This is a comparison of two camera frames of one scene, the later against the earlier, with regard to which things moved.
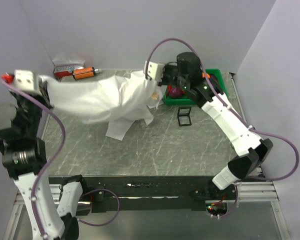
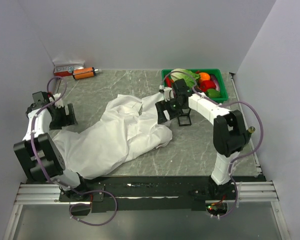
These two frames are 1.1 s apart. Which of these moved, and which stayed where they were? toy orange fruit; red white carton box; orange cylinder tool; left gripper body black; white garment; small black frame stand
Moved: white garment; left gripper body black
Stayed: toy orange fruit; small black frame stand; orange cylinder tool; red white carton box
